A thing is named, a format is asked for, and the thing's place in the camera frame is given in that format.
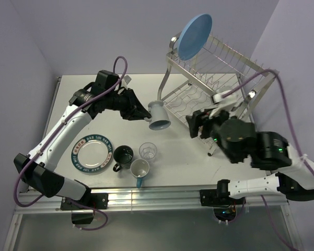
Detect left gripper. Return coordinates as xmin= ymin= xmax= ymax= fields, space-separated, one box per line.
xmin=104 ymin=88 xmax=151 ymax=121

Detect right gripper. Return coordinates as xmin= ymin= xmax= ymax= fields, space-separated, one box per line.
xmin=184 ymin=104 xmax=238 ymax=163

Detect grey blue plastic cup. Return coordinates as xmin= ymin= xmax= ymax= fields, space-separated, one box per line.
xmin=145 ymin=100 xmax=171 ymax=131

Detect stainless steel dish rack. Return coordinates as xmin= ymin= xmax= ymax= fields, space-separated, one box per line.
xmin=157 ymin=34 xmax=275 ymax=125

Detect black mug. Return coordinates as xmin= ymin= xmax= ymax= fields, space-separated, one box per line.
xmin=113 ymin=145 xmax=134 ymax=172

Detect blue plastic plate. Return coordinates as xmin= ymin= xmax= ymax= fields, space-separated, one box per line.
xmin=177 ymin=14 xmax=213 ymax=61

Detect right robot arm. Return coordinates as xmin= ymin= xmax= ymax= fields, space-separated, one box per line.
xmin=186 ymin=109 xmax=314 ymax=204

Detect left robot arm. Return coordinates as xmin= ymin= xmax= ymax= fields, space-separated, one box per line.
xmin=14 ymin=81 xmax=151 ymax=209

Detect clear plastic glass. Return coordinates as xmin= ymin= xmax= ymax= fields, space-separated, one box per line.
xmin=139 ymin=142 xmax=158 ymax=163

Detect teal mug white inside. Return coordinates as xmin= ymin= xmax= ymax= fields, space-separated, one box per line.
xmin=130 ymin=159 xmax=150 ymax=189

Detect white plate green rim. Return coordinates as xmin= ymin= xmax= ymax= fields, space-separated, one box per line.
xmin=71 ymin=134 xmax=113 ymax=175

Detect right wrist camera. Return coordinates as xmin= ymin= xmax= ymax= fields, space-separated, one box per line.
xmin=208 ymin=88 xmax=238 ymax=119

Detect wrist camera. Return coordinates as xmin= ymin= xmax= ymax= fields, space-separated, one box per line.
xmin=208 ymin=88 xmax=238 ymax=119
xmin=91 ymin=70 xmax=131 ymax=95

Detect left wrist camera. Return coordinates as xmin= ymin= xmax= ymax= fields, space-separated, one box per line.
xmin=91 ymin=70 xmax=131 ymax=95

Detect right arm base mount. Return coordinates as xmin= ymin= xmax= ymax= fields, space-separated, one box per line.
xmin=200 ymin=189 xmax=246 ymax=226

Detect aluminium mounting rail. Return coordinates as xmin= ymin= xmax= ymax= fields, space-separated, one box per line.
xmin=14 ymin=185 xmax=289 ymax=214

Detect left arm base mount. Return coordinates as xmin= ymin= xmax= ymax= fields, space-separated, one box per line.
xmin=60 ymin=192 xmax=108 ymax=230

